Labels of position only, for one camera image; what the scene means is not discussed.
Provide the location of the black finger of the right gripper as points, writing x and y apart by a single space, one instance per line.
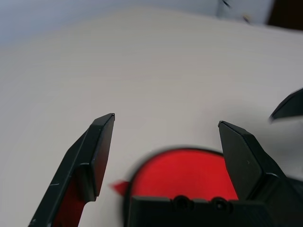
291 106

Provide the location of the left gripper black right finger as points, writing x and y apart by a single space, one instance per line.
243 160

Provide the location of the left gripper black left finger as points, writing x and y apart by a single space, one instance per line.
80 160

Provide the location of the black red zippered paddle case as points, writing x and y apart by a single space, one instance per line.
119 188

